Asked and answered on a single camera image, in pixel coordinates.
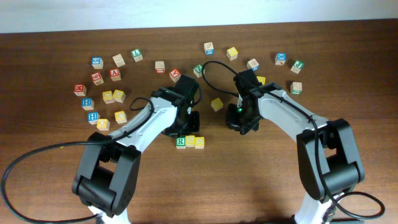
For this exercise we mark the green letter R block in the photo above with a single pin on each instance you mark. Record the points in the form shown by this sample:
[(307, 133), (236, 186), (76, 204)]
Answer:
[(180, 143)]

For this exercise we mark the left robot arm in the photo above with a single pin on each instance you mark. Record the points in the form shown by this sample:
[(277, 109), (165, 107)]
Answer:
[(106, 177)]

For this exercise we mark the plain wooden block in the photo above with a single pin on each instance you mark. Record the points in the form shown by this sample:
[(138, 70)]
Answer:
[(119, 61)]

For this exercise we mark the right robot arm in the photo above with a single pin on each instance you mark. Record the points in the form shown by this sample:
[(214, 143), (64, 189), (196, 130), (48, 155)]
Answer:
[(328, 156)]

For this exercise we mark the red I side block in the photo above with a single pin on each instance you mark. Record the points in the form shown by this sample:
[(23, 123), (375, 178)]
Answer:
[(159, 66)]

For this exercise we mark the green letter Z block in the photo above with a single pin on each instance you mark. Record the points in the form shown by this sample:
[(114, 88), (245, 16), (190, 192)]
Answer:
[(198, 70)]

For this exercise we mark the yellow block far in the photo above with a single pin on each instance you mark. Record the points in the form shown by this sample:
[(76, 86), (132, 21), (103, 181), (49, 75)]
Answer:
[(232, 53)]

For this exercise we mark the blue letter K block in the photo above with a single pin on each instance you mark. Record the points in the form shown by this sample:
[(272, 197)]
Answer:
[(280, 58)]

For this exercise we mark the blue letter H block upper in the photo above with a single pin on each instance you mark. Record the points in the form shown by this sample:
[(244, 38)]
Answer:
[(87, 104)]

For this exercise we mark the blue side tilted block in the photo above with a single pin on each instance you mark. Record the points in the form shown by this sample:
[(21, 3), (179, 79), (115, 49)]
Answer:
[(252, 64)]

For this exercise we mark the blue number 5 block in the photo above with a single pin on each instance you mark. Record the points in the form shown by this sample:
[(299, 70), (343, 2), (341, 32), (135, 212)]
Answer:
[(97, 63)]

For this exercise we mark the red tilted A block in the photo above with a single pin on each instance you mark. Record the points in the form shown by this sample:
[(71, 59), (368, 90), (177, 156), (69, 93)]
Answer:
[(174, 74)]

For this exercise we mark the yellow block right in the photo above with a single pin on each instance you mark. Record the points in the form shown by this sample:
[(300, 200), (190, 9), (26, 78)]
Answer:
[(261, 79)]

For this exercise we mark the yellow letter C block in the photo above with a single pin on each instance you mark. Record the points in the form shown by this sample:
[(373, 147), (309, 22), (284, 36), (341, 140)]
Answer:
[(120, 117)]

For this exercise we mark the blue side wooden block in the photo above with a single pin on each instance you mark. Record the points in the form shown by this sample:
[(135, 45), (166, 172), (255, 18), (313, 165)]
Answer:
[(209, 48)]

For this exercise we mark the red number 9 block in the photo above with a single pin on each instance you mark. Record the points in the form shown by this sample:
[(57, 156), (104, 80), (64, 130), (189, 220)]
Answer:
[(97, 78)]

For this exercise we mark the blue letter h block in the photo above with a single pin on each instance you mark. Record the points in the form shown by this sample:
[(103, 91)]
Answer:
[(87, 104), (93, 117)]

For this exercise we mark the yellow letter O block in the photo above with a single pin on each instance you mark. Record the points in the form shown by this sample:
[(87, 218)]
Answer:
[(108, 97)]

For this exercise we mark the yellow letter U block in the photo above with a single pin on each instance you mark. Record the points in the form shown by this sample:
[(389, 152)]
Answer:
[(217, 104)]

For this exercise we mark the red letter M block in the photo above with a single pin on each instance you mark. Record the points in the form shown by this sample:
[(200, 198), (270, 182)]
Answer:
[(80, 90)]

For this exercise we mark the yellow letter G block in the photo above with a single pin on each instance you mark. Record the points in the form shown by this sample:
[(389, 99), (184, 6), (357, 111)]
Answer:
[(119, 96)]

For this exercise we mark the yellow O block lower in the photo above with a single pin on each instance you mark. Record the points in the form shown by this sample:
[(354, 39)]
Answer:
[(103, 124)]

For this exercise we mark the yellow S block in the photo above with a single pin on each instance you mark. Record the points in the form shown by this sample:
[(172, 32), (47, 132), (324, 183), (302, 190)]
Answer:
[(199, 142), (190, 141)]

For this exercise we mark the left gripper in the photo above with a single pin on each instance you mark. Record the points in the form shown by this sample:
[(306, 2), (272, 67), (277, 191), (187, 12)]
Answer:
[(194, 128)]

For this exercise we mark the green letter J block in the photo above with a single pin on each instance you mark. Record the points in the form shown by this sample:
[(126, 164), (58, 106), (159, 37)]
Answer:
[(297, 66)]

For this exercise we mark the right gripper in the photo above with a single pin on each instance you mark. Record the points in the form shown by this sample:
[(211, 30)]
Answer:
[(232, 120)]

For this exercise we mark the blue letter H block lower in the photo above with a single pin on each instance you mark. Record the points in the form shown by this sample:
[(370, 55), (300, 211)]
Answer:
[(93, 117)]

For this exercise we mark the green letter L block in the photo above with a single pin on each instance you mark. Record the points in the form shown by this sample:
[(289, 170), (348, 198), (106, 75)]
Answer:
[(137, 55)]

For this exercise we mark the green side wooden block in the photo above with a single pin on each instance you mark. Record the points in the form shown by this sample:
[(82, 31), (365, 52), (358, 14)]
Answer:
[(296, 88)]

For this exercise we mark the red letter A block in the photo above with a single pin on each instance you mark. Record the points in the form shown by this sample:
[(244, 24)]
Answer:
[(115, 74)]

